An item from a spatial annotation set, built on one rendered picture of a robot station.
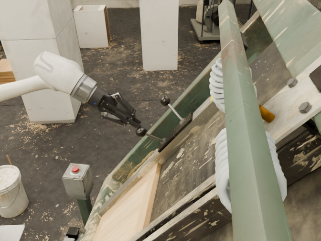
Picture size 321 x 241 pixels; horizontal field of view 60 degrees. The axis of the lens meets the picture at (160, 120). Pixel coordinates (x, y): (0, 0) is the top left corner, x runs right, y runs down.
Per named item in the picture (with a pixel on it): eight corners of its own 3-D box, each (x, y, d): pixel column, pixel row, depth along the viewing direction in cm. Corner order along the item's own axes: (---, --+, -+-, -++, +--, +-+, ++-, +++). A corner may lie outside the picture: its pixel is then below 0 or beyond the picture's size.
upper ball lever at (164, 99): (185, 126, 102) (161, 99, 105) (191, 119, 100) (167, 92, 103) (179, 128, 99) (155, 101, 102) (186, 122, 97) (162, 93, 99)
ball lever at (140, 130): (163, 141, 109) (133, 129, 103) (169, 136, 107) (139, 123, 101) (164, 149, 106) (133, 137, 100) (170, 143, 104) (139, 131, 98)
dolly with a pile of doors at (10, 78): (8, 75, 471) (2, 58, 453) (39, 74, 472) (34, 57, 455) (-8, 93, 421) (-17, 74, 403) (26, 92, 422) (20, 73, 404)
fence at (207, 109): (108, 209, 140) (101, 205, 139) (247, 75, 89) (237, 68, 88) (105, 217, 136) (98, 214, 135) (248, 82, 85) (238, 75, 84)
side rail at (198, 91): (130, 178, 162) (113, 169, 159) (282, 25, 102) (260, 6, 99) (127, 186, 157) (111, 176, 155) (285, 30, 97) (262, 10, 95)
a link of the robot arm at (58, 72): (84, 71, 92) (88, 71, 105) (41, 43, 89) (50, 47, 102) (66, 99, 93) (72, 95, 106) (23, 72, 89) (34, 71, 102)
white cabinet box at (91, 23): (83, 40, 605) (77, 5, 564) (111, 39, 607) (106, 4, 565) (80, 48, 568) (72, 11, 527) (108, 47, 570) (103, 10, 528)
